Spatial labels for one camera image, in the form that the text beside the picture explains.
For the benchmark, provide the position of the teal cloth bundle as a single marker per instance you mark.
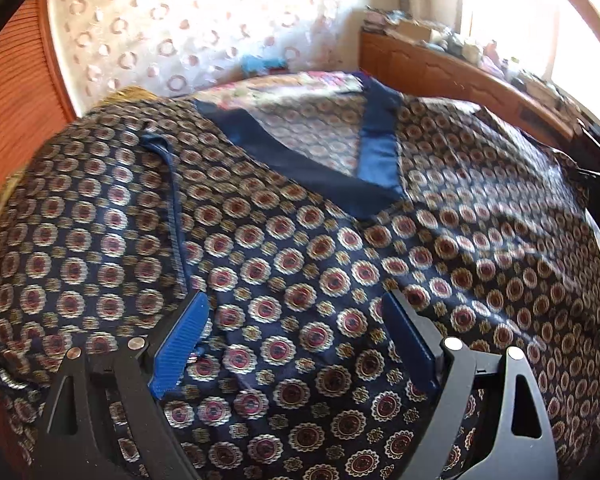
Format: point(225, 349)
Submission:
point(262, 64)

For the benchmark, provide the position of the long wooden cabinet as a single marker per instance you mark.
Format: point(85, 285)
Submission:
point(430, 70)

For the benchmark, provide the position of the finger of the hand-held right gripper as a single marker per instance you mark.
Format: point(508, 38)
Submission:
point(597, 181)

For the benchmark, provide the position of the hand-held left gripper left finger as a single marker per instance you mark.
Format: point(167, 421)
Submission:
point(180, 340)

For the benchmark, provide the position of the gold embroidered pillow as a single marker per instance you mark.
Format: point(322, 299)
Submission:
point(127, 94)

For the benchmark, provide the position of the pink floral quilt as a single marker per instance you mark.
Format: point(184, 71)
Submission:
point(290, 87)

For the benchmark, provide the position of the navy medallion print pajama top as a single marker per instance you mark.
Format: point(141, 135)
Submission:
point(305, 240)

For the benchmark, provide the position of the bright window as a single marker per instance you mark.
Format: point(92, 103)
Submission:
point(520, 10)

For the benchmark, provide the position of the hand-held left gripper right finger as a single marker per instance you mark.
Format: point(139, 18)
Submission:
point(410, 340)

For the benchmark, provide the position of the cardboard box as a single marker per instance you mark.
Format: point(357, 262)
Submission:
point(412, 30)

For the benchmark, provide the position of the white circle pattern curtain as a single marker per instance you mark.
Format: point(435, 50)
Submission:
point(180, 20)

